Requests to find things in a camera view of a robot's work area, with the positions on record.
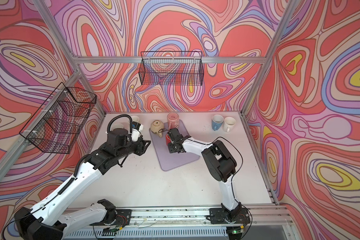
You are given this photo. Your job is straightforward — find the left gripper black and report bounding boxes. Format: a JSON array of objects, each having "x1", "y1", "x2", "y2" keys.
[{"x1": 115, "y1": 136, "x2": 152, "y2": 162}]

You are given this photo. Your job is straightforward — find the red mug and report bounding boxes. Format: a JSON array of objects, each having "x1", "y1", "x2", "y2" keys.
[{"x1": 166, "y1": 133, "x2": 172, "y2": 146}]

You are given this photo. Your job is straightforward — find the light green mug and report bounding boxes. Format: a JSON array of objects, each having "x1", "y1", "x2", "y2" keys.
[{"x1": 131, "y1": 116, "x2": 140, "y2": 123}]

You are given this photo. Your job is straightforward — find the blue floral mug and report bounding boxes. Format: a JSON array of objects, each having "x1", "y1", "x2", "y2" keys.
[{"x1": 211, "y1": 115, "x2": 224, "y2": 131}]

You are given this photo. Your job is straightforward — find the white mug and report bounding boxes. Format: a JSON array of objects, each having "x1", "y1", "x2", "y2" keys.
[{"x1": 223, "y1": 117, "x2": 237, "y2": 133}]

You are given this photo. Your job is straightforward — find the lavender mug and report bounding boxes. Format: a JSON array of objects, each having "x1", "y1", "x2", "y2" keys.
[{"x1": 110, "y1": 123, "x2": 124, "y2": 131}]

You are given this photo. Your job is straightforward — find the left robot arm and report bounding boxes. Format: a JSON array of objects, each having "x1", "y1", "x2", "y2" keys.
[{"x1": 12, "y1": 114, "x2": 151, "y2": 240}]

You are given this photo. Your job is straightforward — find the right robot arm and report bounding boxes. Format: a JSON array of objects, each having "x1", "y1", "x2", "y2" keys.
[{"x1": 167, "y1": 128, "x2": 242, "y2": 224}]

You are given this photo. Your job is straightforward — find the pink patterned mug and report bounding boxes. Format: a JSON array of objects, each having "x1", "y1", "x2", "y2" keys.
[{"x1": 167, "y1": 113, "x2": 180, "y2": 130}]

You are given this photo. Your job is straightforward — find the lavender tray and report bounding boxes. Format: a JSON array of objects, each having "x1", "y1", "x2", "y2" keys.
[{"x1": 150, "y1": 131, "x2": 200, "y2": 172}]

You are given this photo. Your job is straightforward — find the beige ceramic teapot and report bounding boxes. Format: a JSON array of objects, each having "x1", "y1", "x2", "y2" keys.
[{"x1": 150, "y1": 120, "x2": 165, "y2": 138}]

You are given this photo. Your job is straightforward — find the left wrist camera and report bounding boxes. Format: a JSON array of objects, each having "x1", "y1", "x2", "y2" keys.
[{"x1": 131, "y1": 121, "x2": 144, "y2": 142}]

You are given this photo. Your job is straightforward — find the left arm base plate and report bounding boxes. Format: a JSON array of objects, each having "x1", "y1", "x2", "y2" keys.
[{"x1": 102, "y1": 209, "x2": 132, "y2": 227}]

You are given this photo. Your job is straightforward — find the black wire basket back wall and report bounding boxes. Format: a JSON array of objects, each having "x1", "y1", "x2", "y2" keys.
[{"x1": 139, "y1": 51, "x2": 204, "y2": 86}]

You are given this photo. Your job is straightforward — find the black wire basket wall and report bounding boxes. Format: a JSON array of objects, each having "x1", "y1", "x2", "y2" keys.
[
  {"x1": 19, "y1": 83, "x2": 97, "y2": 154},
  {"x1": 139, "y1": 51, "x2": 204, "y2": 86}
]

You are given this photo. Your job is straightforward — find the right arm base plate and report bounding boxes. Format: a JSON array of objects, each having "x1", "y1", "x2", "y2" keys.
[{"x1": 206, "y1": 208, "x2": 251, "y2": 226}]

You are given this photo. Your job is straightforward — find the black wire basket left wall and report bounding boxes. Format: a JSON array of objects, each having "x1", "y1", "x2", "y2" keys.
[{"x1": 19, "y1": 83, "x2": 97, "y2": 154}]

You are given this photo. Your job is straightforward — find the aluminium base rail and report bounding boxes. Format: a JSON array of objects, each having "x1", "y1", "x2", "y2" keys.
[{"x1": 63, "y1": 206, "x2": 301, "y2": 240}]

